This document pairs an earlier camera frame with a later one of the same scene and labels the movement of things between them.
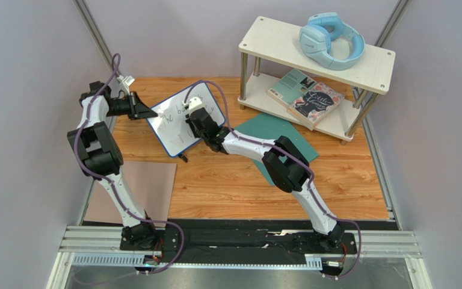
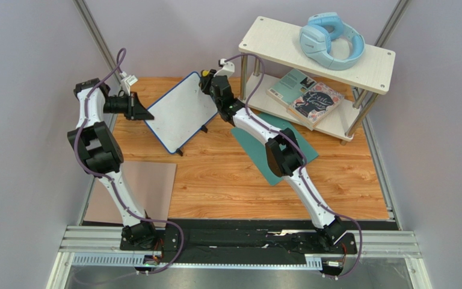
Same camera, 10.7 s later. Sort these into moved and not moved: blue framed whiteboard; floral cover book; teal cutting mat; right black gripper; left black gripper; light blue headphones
Moved: blue framed whiteboard; right black gripper
Not moved: floral cover book; light blue headphones; left black gripper; teal cutting mat
